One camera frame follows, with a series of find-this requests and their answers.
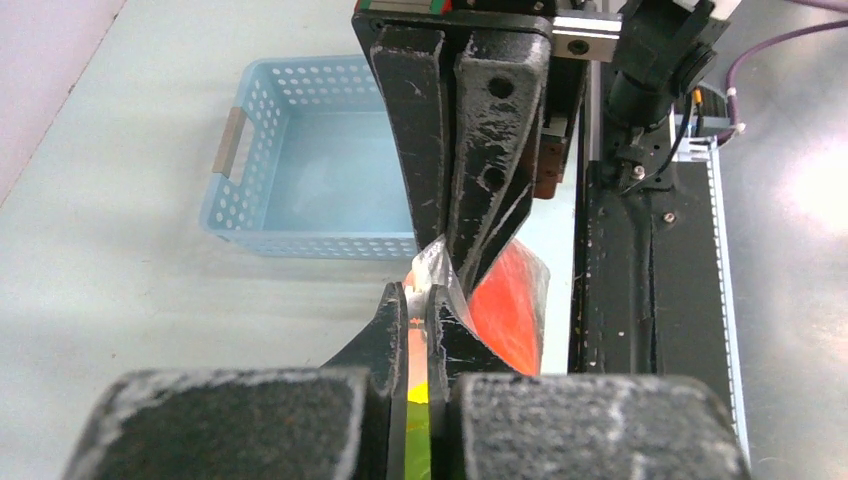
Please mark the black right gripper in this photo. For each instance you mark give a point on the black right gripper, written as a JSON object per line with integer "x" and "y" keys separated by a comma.
{"x": 501, "y": 77}

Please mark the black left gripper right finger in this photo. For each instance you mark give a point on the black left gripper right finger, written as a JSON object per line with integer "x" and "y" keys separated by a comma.
{"x": 489, "y": 422}

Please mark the light blue plastic basket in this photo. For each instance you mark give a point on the light blue plastic basket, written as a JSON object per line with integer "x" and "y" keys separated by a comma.
{"x": 307, "y": 165}

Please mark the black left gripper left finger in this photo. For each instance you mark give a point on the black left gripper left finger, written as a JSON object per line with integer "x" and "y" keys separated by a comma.
{"x": 345, "y": 419}

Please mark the clear dotted zip top bag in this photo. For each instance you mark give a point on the clear dotted zip top bag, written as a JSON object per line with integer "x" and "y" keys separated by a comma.
{"x": 432, "y": 267}

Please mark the yellow lemon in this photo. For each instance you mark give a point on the yellow lemon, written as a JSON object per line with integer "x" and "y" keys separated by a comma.
{"x": 419, "y": 394}

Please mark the green pepper stem piece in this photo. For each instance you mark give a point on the green pepper stem piece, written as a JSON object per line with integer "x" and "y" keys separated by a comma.
{"x": 417, "y": 460}

